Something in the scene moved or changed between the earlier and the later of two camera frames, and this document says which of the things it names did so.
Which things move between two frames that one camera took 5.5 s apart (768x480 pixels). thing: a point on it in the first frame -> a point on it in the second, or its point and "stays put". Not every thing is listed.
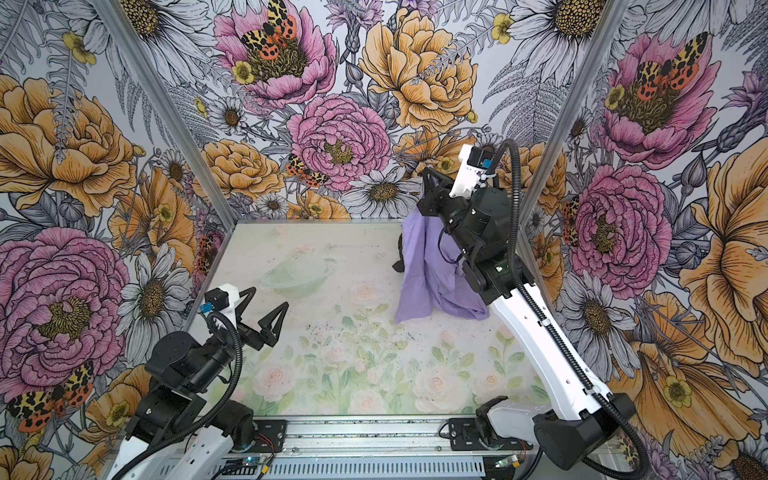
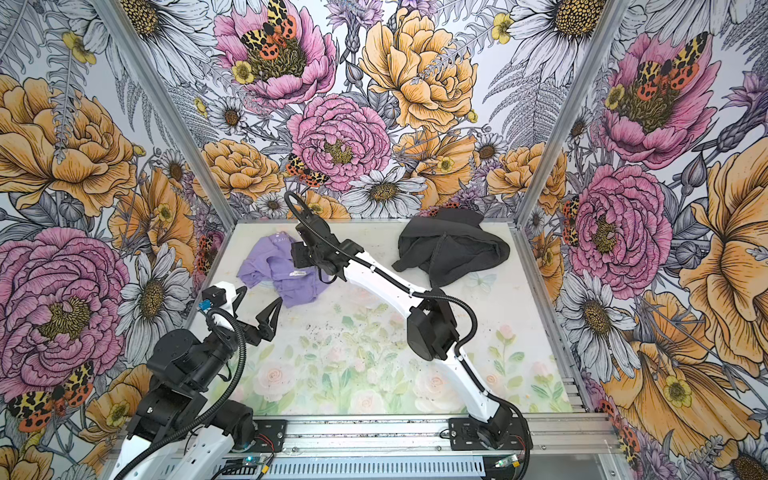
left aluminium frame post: (125, 33) stays put
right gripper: (433, 196) -> (297, 249)
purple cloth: (434, 280) -> (270, 261)
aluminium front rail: (367, 438) stays put
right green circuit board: (511, 461) stays put
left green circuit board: (253, 461) stays put
